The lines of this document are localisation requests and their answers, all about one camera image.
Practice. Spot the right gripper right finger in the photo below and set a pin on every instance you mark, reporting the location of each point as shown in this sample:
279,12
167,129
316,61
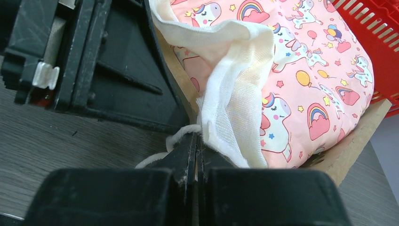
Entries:
232,196

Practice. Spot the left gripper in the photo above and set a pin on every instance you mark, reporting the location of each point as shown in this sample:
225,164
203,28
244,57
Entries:
95,58

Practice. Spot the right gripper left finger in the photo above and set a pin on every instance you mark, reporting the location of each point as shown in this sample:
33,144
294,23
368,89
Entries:
160,195

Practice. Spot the wooden pet bed frame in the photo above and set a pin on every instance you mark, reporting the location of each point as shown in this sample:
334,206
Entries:
336,161

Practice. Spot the pink unicorn mattress cushion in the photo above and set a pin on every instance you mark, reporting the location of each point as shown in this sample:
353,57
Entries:
278,80

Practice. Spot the red plastic basket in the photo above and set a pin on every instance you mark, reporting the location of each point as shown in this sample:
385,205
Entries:
375,23

